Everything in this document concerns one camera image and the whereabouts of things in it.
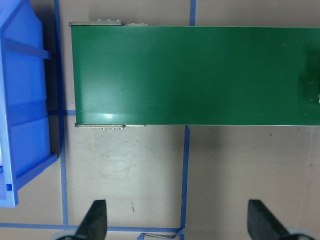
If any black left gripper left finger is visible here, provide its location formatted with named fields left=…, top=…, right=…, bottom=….
left=74, top=199, right=108, bottom=240

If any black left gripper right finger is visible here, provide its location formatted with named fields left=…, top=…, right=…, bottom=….
left=247, top=199, right=291, bottom=240

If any blue bin left side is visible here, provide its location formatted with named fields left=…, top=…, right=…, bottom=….
left=0, top=0, right=57, bottom=208

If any green conveyor belt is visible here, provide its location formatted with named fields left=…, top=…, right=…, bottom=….
left=70, top=22, right=320, bottom=126

